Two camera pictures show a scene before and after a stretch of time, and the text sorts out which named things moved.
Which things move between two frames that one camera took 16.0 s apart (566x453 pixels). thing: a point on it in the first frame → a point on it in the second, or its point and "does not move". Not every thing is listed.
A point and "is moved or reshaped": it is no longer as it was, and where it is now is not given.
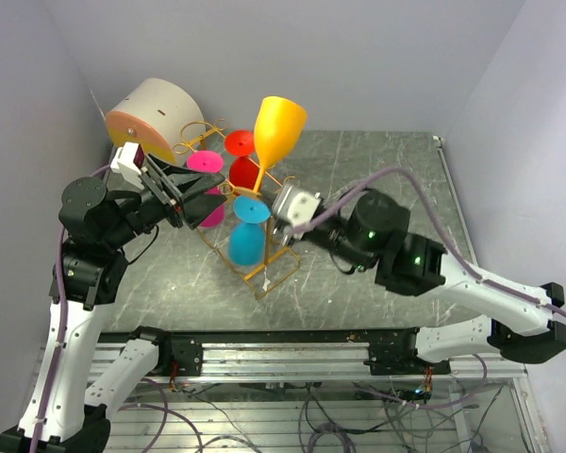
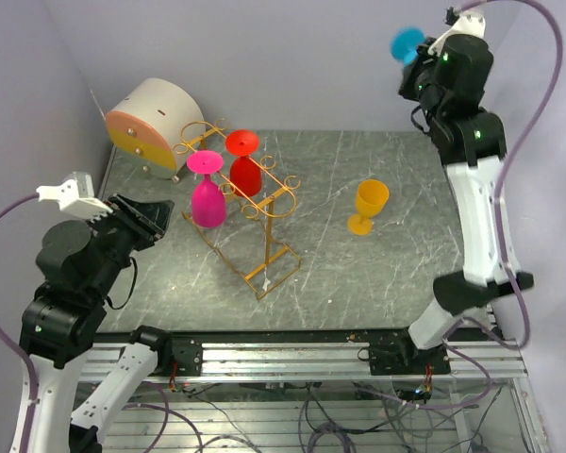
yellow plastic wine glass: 278,128 is moved or reshaped
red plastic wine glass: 243,171 does not move
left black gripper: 195,208 → 147,220
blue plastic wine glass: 247,242 → 405,43
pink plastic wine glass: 208,161 does not move
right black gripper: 280,222 → 408,87
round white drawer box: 160,116 does not move
